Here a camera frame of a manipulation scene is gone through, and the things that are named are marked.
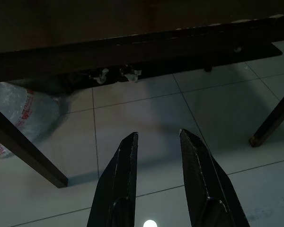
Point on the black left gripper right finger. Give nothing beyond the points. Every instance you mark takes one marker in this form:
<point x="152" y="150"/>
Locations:
<point x="203" y="184"/>

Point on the white wing nut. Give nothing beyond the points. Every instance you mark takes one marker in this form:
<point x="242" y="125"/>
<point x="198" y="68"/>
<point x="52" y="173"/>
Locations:
<point x="101" y="76"/>
<point x="130" y="75"/>

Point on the clear plastic bag red print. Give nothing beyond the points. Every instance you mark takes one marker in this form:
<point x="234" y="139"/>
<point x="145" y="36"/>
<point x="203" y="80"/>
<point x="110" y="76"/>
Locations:
<point x="38" y="111"/>

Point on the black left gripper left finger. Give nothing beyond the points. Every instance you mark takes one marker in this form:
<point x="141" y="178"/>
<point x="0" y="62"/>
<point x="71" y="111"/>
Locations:
<point x="119" y="184"/>

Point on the brown wooden table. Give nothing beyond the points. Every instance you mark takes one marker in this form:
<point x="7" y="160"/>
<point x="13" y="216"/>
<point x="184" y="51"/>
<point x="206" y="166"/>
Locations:
<point x="85" y="54"/>

